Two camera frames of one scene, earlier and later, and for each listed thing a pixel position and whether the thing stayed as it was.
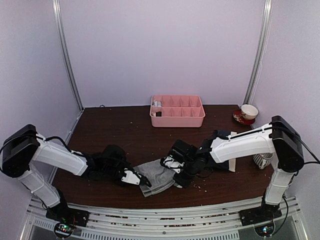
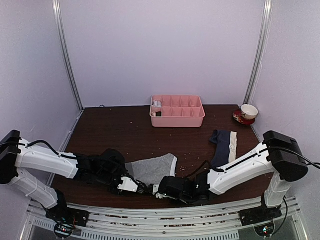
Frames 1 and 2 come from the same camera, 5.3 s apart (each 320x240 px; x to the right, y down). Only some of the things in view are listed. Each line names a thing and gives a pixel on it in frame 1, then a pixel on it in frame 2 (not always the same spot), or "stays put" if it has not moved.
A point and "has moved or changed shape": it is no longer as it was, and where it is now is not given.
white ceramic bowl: x=249 y=111 stays put
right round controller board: x=266 y=230 stays put
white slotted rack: x=163 y=222 stays put
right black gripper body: x=186 y=181 to x=187 y=200
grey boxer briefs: x=158 y=177 has moved or changed shape
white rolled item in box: x=157 y=103 stays put
